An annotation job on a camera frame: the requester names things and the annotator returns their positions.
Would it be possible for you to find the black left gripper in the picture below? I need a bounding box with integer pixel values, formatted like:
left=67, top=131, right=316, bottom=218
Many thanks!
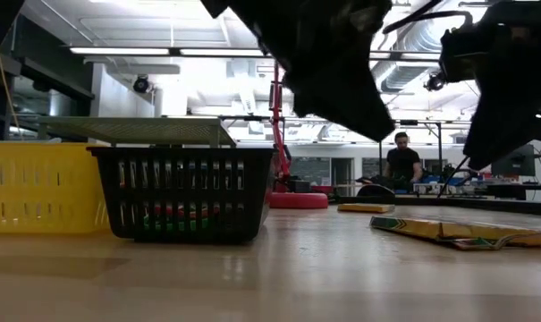
left=200, top=0, right=395, bottom=142

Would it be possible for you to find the black ceiling spotlight cluster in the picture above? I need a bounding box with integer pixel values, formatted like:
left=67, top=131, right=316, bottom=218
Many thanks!
left=424, top=71, right=448, bottom=93

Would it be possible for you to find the black computer monitor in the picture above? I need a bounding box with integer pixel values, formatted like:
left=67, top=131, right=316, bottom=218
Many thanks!
left=492, top=143, right=537, bottom=178

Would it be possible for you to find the ceiling light strip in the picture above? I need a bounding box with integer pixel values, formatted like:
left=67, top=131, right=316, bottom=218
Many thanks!
left=71, top=47, right=171, bottom=56
left=179, top=47, right=266, bottom=57

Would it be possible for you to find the dark domed object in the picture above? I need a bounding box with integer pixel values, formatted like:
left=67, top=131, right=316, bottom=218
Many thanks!
left=357, top=183, right=396, bottom=198

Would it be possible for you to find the person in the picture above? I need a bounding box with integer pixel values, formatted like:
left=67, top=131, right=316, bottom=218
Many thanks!
left=383, top=131, right=426, bottom=191

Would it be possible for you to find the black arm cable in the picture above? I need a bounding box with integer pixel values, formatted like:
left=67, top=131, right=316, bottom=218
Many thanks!
left=437, top=154, right=472, bottom=198

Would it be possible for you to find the black plastic basket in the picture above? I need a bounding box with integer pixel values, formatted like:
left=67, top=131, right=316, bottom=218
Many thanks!
left=86, top=147, right=275, bottom=246

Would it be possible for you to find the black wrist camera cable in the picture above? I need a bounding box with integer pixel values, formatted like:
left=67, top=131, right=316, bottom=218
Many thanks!
left=381, top=0, right=476, bottom=35

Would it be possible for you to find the black background rig frame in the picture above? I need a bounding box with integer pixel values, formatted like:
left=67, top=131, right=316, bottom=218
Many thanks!
left=376, top=118, right=444, bottom=189

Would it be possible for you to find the black ceiling camera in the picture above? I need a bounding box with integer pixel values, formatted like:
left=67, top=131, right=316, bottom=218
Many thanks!
left=132, top=74, right=151, bottom=95

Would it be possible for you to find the yellow crayon box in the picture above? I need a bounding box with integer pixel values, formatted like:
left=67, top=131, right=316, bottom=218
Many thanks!
left=336, top=203, right=396, bottom=215
left=369, top=215, right=541, bottom=252

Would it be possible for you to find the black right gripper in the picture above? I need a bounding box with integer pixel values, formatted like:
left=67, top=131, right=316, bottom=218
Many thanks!
left=439, top=0, right=541, bottom=172

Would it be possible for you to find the yellow plastic basket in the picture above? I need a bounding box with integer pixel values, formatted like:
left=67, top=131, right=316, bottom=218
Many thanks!
left=0, top=141, right=112, bottom=236

